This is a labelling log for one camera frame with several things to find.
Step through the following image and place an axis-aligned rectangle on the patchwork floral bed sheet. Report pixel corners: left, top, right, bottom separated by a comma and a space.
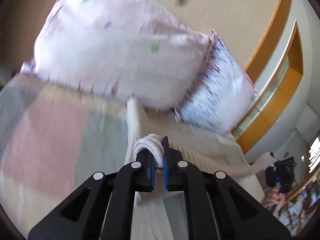
0, 73, 266, 240

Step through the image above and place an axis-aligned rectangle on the pink floral pillow left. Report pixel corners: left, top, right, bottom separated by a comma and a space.
21, 0, 209, 109

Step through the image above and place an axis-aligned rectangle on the beige cable knit sweater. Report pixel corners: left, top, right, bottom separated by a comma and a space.
126, 98, 276, 239

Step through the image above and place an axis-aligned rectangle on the person right hand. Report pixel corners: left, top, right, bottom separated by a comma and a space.
262, 187, 286, 218

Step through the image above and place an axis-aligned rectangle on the pink lavender pillow right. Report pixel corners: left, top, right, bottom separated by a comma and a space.
173, 31, 258, 134

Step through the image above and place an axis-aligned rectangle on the wooden glass door frame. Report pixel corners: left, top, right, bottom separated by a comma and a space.
233, 0, 304, 153

